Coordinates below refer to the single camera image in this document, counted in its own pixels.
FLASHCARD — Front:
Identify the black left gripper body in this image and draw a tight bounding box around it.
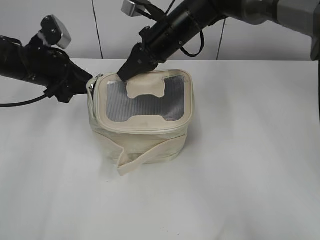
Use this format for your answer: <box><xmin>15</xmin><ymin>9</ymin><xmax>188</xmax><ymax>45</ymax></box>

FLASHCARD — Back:
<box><xmin>44</xmin><ymin>48</ymin><xmax>93</xmax><ymax>103</ymax></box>

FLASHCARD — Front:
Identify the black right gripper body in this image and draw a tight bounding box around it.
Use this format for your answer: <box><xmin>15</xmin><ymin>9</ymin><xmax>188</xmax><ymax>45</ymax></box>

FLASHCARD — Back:
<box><xmin>128</xmin><ymin>24</ymin><xmax>183</xmax><ymax>65</ymax></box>

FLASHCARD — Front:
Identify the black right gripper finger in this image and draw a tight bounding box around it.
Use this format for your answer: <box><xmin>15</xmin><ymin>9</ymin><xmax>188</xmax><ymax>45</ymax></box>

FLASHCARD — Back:
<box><xmin>117</xmin><ymin>56</ymin><xmax>158</xmax><ymax>82</ymax></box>

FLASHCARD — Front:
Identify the metal zipper pull ring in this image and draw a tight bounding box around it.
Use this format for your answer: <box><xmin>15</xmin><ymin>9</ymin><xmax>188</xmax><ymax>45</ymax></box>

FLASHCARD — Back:
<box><xmin>88</xmin><ymin>73</ymin><xmax>104</xmax><ymax>95</ymax></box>

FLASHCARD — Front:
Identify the cream fabric zipper bag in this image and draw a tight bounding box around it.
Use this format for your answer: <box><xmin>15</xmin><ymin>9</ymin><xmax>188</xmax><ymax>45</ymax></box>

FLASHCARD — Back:
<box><xmin>86</xmin><ymin>69</ymin><xmax>195</xmax><ymax>176</ymax></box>

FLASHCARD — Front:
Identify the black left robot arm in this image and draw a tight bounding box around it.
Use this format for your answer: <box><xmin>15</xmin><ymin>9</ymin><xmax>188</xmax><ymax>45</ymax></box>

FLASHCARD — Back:
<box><xmin>0</xmin><ymin>36</ymin><xmax>93</xmax><ymax>108</ymax></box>

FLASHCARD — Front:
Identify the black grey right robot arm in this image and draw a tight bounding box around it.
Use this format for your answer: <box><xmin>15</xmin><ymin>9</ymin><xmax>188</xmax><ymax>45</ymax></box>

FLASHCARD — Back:
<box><xmin>117</xmin><ymin>0</ymin><xmax>320</xmax><ymax>82</ymax></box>

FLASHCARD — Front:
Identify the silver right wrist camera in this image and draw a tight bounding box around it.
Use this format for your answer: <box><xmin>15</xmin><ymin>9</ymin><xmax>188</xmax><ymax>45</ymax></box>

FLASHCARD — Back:
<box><xmin>121</xmin><ymin>0</ymin><xmax>140</xmax><ymax>18</ymax></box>

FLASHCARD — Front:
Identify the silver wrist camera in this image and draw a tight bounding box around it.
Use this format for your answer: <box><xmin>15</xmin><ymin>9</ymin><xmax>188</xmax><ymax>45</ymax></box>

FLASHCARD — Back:
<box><xmin>37</xmin><ymin>14</ymin><xmax>72</xmax><ymax>50</ymax></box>
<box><xmin>121</xmin><ymin>0</ymin><xmax>140</xmax><ymax>18</ymax></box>

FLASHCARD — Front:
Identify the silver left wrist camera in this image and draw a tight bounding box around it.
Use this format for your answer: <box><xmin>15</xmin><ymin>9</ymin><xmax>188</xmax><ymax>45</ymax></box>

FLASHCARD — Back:
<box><xmin>37</xmin><ymin>14</ymin><xmax>72</xmax><ymax>50</ymax></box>

